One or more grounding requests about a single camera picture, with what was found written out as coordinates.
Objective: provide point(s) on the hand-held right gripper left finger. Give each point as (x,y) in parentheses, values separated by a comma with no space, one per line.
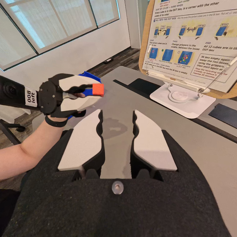
(81,146)

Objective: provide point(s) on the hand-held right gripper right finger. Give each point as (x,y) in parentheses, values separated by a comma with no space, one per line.
(153,146)

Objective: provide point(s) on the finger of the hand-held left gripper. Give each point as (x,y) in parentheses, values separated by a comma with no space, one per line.
(79,103)
(79,81)

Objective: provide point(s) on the blue plastic bin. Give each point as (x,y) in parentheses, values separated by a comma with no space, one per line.
(90,76)

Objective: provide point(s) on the red wooden cube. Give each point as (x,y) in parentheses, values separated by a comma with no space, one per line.
(98,90)

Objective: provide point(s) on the person's left forearm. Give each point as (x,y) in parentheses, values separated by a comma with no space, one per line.
(27,153)

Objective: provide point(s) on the black wristband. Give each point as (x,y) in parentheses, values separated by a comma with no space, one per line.
(55,123)

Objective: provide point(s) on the small black floor device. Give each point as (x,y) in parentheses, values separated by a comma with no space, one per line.
(108,60)

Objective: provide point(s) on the black caster chair base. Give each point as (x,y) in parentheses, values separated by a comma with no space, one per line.
(20,128)

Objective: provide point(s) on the instruction sheet on wooden stand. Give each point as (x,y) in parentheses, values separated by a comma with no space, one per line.
(185,109)

